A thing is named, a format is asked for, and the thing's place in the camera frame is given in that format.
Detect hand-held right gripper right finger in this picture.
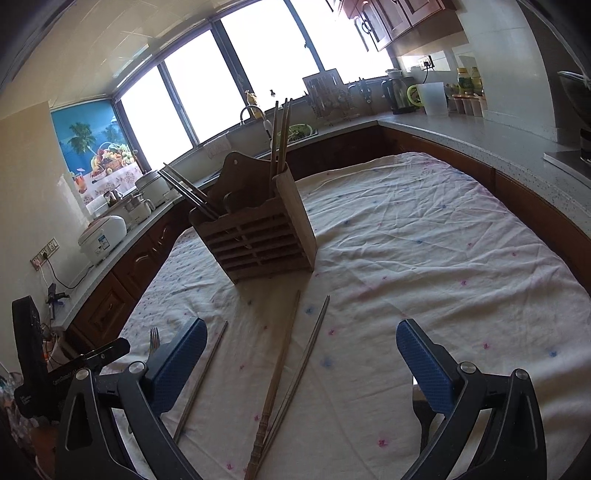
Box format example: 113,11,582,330
396,318,548,480

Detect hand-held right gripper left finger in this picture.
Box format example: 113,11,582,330
55,316,208,480

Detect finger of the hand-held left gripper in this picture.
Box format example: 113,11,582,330
84,338,131,371

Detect metal chopstick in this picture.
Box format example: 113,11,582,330
172,321,229,444
158,170,217,221
256,295,331,464
163,162,221,217

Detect wooden slatted utensil holder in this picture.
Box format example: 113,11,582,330
188,151,318,284

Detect small black clamp stand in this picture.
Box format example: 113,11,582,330
45,283,70,319

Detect white rice cooker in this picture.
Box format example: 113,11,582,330
77,215,129,267

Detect white floral tablecloth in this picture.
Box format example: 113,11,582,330
99,151,591,480

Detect white electric cooker pot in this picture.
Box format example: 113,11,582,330
135,171,172,208

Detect beach and fruit printed blind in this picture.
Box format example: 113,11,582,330
50,99,144,206

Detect white dish cloth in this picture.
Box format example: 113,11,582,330
203,138,232,160

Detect grey speckled countertop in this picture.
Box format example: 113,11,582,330
51,113,591,324

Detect chrome kitchen faucet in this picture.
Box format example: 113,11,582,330
240,104,273,139

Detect black gas stove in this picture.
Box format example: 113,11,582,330
542,138,591,177

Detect steel electric kettle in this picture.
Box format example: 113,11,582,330
381,78,416,115

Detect scissors holder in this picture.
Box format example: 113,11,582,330
355,78,375,116

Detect knife rack with cutting board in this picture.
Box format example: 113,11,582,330
302,68,352,123

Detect kitchen window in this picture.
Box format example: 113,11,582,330
113,0,402,163

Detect dark wok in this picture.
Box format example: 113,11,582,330
556,69,591,139

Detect wooden upper cabinets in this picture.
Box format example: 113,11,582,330
325,0,465,54

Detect black power cable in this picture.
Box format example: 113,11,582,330
39,263,93,291

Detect wall socket strip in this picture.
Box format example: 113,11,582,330
30,237,61,270

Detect white pitcher with green handle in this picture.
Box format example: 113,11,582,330
406,82,448,116

